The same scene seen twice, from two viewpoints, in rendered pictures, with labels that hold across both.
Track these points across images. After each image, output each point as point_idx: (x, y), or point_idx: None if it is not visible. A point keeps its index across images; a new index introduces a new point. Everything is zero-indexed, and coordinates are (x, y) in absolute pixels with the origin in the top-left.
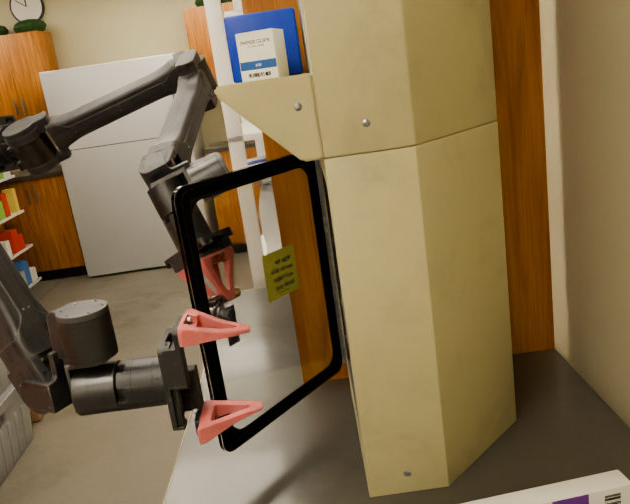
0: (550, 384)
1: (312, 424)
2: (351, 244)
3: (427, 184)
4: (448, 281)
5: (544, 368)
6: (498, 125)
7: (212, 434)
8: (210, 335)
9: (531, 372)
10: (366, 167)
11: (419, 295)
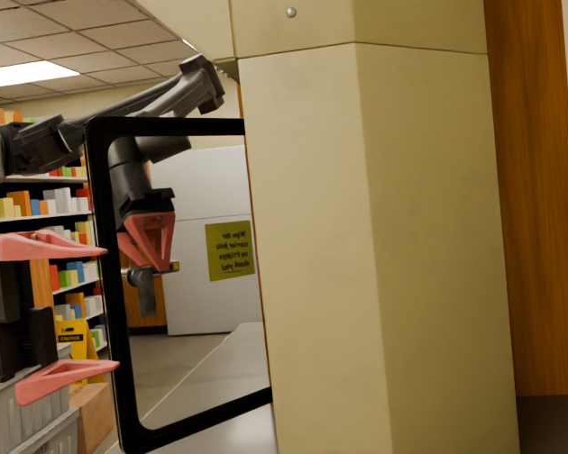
0: None
1: (260, 447)
2: (269, 172)
3: (372, 97)
4: (405, 238)
5: None
6: (510, 105)
7: (36, 394)
8: (42, 250)
9: (554, 416)
10: (290, 69)
11: (359, 248)
